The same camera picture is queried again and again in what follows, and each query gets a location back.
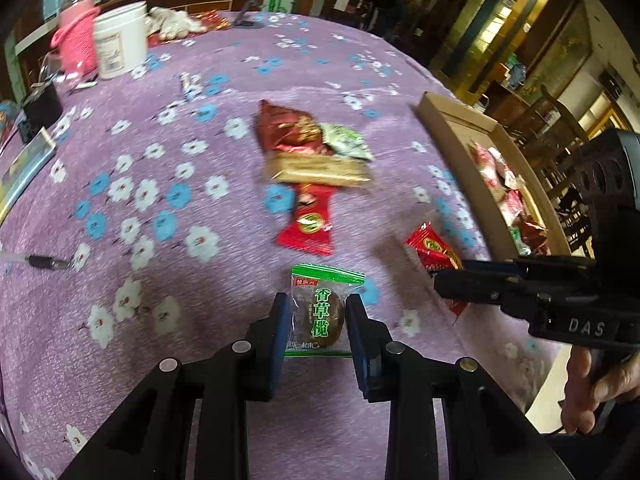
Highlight person's right hand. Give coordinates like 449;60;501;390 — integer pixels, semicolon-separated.
560;350;640;433

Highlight black phone stand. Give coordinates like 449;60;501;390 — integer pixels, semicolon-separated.
235;0;267;28

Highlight pile of mixed snack packets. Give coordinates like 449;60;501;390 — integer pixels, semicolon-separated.
467;141;551;257

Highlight dark hanging clothes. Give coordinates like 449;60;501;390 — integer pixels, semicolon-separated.
360;0;408;28

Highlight small black box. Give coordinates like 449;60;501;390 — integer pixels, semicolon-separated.
20;82;65;142

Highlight thin blue-edged book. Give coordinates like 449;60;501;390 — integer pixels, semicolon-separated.
0;127;58;223

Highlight shallow cardboard tray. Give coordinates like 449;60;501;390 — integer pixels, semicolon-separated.
416;91;573;261

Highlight green and white snack packet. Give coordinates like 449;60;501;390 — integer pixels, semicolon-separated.
320;122;375;162

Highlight pink plastic basket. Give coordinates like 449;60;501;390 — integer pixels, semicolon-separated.
50;0;98;75

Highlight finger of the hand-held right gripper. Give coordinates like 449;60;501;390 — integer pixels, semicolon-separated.
434;269;506;307
462;258;521;275

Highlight red snack packet green emblem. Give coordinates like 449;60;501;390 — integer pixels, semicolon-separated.
276;182;335;257
405;221;468;317

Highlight crumpled white cloth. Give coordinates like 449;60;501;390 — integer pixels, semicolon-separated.
147;6;207;40

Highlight blue plastic bucket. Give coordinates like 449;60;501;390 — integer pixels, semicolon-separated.
505;57;526;88

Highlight dark red snack packet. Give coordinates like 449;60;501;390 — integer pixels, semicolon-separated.
257;100;333;156

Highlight black tipped pen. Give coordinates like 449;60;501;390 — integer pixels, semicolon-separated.
0;251;73;272

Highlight shiny red packet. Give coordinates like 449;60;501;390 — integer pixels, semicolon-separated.
192;10;231;33

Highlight green olive snack packet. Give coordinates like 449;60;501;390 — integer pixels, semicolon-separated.
284;263;367;358

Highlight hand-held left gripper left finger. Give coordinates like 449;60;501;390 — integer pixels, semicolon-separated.
59;291;292;480

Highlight long tan snack packet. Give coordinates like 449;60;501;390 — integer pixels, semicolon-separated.
264;152;376;188

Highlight purple floral tablecloth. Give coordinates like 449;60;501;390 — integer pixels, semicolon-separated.
0;9;561;480

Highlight black wall speaker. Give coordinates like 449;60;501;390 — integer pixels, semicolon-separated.
599;71;626;101

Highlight white plastic jar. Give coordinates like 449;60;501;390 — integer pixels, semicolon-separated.
92;1;149;80

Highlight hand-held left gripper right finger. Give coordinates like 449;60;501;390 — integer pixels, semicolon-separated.
345;292;576;480

